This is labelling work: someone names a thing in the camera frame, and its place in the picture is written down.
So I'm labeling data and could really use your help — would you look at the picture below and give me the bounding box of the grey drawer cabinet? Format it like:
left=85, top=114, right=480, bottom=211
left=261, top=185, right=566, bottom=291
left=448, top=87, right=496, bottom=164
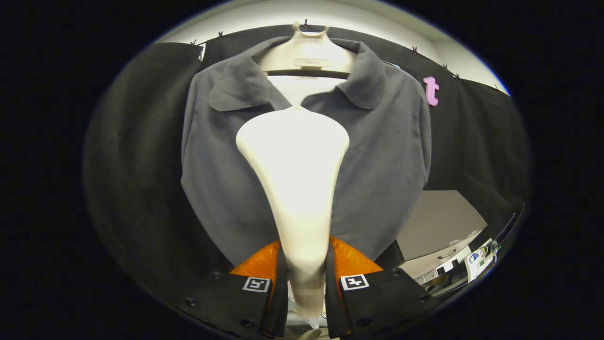
left=395, top=190, right=488, bottom=280

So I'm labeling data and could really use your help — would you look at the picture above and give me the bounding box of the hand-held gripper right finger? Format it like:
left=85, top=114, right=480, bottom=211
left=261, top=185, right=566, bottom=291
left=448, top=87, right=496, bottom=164
left=326, top=235, right=442, bottom=340

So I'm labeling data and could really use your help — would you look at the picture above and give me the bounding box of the white garment steamer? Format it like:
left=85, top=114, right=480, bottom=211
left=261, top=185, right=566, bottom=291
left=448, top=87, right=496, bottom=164
left=236, top=106, right=351, bottom=329

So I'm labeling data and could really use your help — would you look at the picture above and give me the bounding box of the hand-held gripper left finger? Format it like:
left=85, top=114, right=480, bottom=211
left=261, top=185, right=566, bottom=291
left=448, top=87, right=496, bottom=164
left=176, top=238, right=289, bottom=340

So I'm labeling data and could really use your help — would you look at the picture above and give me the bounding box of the white side desk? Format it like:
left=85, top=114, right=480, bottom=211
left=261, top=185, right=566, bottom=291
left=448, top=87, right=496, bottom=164
left=465, top=238, right=502, bottom=282

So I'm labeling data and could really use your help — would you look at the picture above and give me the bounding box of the cream garment hanger form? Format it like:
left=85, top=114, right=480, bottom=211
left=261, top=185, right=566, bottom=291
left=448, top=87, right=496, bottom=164
left=257, top=21, right=357, bottom=107

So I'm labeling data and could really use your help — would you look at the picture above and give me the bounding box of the black computer monitor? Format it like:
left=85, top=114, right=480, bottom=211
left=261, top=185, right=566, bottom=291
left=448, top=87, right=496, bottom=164
left=495, top=203, right=527, bottom=242

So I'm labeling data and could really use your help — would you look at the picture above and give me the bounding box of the grey collared shirt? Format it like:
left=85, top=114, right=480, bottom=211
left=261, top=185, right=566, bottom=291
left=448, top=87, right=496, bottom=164
left=181, top=37, right=432, bottom=267

